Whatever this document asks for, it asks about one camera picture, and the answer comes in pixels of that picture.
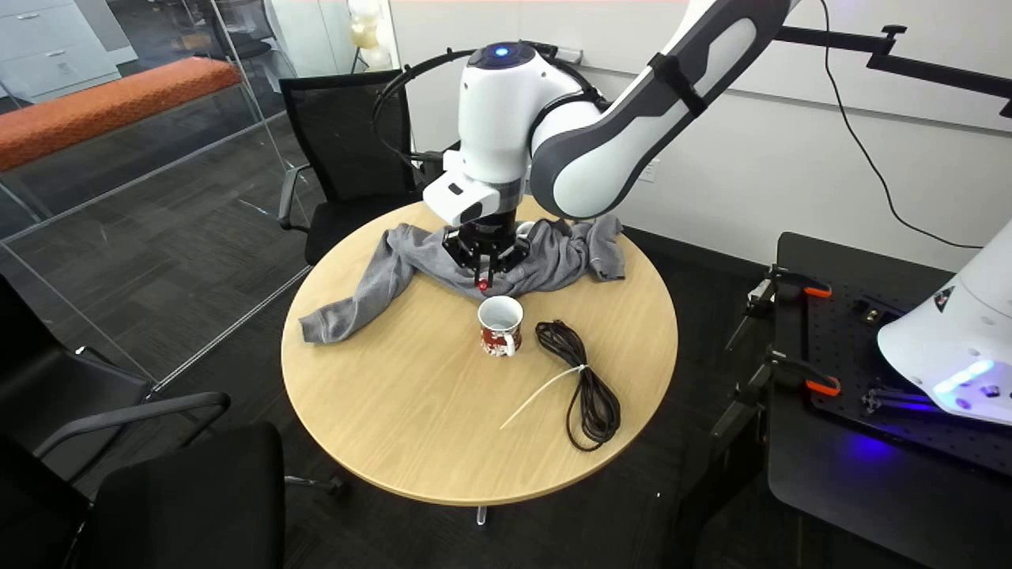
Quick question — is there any black office chair back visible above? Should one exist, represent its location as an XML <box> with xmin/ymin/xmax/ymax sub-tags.
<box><xmin>283</xmin><ymin>70</ymin><xmax>419</xmax><ymax>264</ymax></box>

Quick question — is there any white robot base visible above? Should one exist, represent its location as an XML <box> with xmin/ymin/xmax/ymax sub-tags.
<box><xmin>875</xmin><ymin>220</ymin><xmax>1012</xmax><ymax>427</ymax></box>

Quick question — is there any orange bench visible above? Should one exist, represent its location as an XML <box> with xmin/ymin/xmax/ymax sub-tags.
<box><xmin>0</xmin><ymin>56</ymin><xmax>240</xmax><ymax>171</ymax></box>

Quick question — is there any red white mug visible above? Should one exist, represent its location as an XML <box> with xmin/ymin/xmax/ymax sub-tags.
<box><xmin>478</xmin><ymin>295</ymin><xmax>525</xmax><ymax>358</ymax></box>

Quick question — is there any white zip tie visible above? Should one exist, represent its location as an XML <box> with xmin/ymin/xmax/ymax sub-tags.
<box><xmin>496</xmin><ymin>363</ymin><xmax>589</xmax><ymax>429</ymax></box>

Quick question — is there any grey sweatshirt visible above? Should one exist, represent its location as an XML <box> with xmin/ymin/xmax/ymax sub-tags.
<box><xmin>300</xmin><ymin>214</ymin><xmax>628</xmax><ymax>345</ymax></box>

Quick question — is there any black camera boom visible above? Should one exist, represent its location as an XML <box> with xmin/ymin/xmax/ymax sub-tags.
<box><xmin>776</xmin><ymin>25</ymin><xmax>1012</xmax><ymax>119</ymax></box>

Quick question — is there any orange clamp far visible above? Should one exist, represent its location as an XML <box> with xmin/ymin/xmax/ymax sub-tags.
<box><xmin>726</xmin><ymin>264</ymin><xmax>831</xmax><ymax>351</ymax></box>

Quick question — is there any black office chair front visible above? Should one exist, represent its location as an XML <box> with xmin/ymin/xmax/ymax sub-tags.
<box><xmin>0</xmin><ymin>391</ymin><xmax>286</xmax><ymax>569</ymax></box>

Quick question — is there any orange clamp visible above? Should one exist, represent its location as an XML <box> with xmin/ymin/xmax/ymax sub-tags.
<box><xmin>726</xmin><ymin>264</ymin><xmax>831</xmax><ymax>351</ymax></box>
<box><xmin>711</xmin><ymin>351</ymin><xmax>843</xmax><ymax>439</ymax></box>

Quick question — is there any red marker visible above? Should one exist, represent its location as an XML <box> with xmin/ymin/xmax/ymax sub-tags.
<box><xmin>478</xmin><ymin>264</ymin><xmax>494</xmax><ymax>292</ymax></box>

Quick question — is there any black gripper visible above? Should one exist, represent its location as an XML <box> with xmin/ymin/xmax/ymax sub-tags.
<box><xmin>442</xmin><ymin>210</ymin><xmax>530</xmax><ymax>278</ymax></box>

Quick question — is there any black perforated breadboard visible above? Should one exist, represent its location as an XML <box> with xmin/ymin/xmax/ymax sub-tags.
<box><xmin>805</xmin><ymin>301</ymin><xmax>1012</xmax><ymax>475</ymax></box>

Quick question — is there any orange clamp near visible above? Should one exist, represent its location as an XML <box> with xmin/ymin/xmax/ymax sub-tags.
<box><xmin>711</xmin><ymin>351</ymin><xmax>843</xmax><ymax>439</ymax></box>

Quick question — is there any black office chair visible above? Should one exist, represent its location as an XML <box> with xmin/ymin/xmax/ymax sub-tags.
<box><xmin>283</xmin><ymin>70</ymin><xmax>419</xmax><ymax>264</ymax></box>
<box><xmin>0</xmin><ymin>391</ymin><xmax>286</xmax><ymax>569</ymax></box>

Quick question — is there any black coiled cable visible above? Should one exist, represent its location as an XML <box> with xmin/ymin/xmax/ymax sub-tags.
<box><xmin>532</xmin><ymin>320</ymin><xmax>622</xmax><ymax>456</ymax></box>

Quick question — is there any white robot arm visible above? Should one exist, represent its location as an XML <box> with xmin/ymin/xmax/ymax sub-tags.
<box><xmin>423</xmin><ymin>0</ymin><xmax>796</xmax><ymax>281</ymax></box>

